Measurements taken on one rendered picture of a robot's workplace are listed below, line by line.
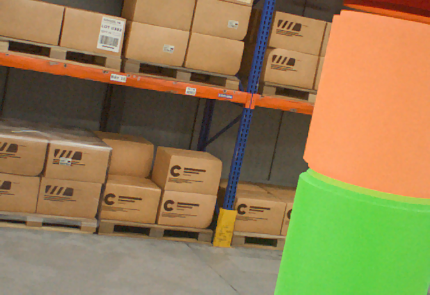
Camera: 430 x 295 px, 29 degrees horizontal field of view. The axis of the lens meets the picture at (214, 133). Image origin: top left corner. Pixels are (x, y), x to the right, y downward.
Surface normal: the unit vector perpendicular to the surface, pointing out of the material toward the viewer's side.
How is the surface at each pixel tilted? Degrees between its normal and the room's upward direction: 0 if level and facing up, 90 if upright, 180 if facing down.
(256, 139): 90
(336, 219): 90
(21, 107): 90
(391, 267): 90
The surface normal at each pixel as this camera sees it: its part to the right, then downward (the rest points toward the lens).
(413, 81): 0.02, 0.14
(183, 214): 0.36, 0.22
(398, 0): -0.47, 0.03
